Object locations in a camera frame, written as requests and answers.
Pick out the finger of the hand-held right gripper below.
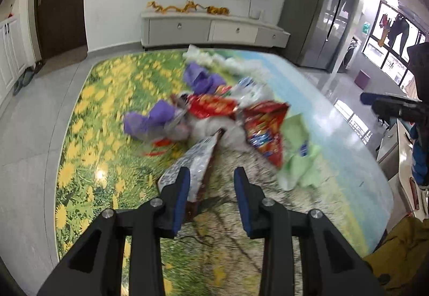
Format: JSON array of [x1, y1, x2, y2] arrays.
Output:
[[360, 92, 404, 106]]

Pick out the yellow dragon decoration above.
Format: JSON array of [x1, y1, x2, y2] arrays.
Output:
[[147, 0, 232, 16]]

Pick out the red foil wrapper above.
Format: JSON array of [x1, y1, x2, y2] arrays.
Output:
[[186, 94, 239, 120]]

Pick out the person's right hand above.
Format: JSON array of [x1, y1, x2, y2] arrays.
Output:
[[409, 122, 429, 188]]

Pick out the white shoe cabinet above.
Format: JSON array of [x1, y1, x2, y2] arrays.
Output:
[[0, 0, 30, 107]]

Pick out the white plastic bag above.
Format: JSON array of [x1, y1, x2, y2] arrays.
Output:
[[188, 115, 252, 152]]

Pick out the white and blue packet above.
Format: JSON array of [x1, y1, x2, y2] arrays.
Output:
[[233, 77, 270, 100]]

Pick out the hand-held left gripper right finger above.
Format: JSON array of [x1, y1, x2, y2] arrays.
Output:
[[234, 167, 386, 296]]

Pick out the white crumpled tissue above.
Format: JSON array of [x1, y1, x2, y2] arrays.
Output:
[[184, 44, 237, 70]]

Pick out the small red wrapper strip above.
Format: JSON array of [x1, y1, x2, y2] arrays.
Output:
[[146, 138, 178, 158]]

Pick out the grey refrigerator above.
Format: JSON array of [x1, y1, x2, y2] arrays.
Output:
[[278, 0, 360, 72]]

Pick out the large red snack bag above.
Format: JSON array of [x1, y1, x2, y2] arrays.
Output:
[[242, 101, 290, 167]]

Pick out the purple plastic bag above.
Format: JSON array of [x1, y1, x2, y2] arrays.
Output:
[[123, 99, 183, 143], [183, 62, 227, 96]]

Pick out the hanging orange clothing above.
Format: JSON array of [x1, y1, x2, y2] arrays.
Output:
[[378, 14, 390, 47]]

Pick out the white television cabinet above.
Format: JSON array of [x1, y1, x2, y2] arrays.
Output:
[[140, 10, 291, 51]]

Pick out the dark brown door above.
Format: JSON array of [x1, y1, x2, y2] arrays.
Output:
[[34, 0, 90, 61]]

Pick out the silver snack bag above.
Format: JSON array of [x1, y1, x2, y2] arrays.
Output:
[[157, 134, 220, 214]]

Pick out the hanging dark clothing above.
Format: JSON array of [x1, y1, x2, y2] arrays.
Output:
[[388, 12, 411, 53]]

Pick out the person's yellow jacket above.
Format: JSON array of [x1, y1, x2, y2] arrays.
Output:
[[363, 215, 429, 296]]

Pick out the grey slippers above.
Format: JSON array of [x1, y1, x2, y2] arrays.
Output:
[[13, 66, 36, 96]]

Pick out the dark cloth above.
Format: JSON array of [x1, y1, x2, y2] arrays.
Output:
[[406, 42, 429, 102]]

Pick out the light green plastic bag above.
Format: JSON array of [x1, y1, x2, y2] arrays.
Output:
[[276, 114, 324, 191]]

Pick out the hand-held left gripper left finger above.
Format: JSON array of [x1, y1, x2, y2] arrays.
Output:
[[36, 167, 191, 296]]

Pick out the purple stool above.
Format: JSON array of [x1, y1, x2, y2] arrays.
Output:
[[354, 70, 371, 89]]

